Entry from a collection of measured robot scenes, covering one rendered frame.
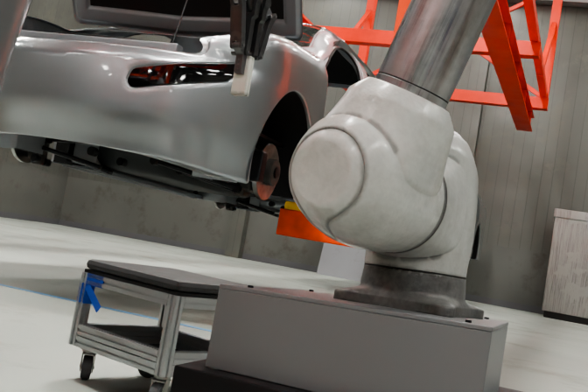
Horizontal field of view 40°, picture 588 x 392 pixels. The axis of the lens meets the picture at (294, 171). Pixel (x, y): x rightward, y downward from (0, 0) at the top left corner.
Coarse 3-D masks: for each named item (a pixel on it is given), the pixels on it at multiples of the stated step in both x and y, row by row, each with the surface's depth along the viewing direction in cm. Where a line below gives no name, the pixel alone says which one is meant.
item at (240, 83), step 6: (246, 60) 140; (246, 66) 140; (246, 72) 140; (234, 78) 141; (240, 78) 140; (246, 78) 140; (234, 84) 140; (240, 84) 140; (246, 84) 139; (234, 90) 140; (240, 90) 140; (246, 90) 140
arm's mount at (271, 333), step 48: (240, 288) 107; (240, 336) 106; (288, 336) 104; (336, 336) 102; (384, 336) 100; (432, 336) 98; (480, 336) 96; (288, 384) 103; (336, 384) 101; (384, 384) 99; (432, 384) 97; (480, 384) 96
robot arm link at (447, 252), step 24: (456, 144) 117; (456, 168) 115; (456, 192) 113; (456, 216) 113; (432, 240) 111; (456, 240) 114; (384, 264) 116; (408, 264) 114; (432, 264) 114; (456, 264) 116
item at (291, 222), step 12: (408, 0) 481; (396, 24) 481; (288, 204) 489; (288, 216) 486; (300, 216) 484; (276, 228) 488; (288, 228) 485; (300, 228) 483; (312, 228) 480; (312, 240) 480; (324, 240) 477
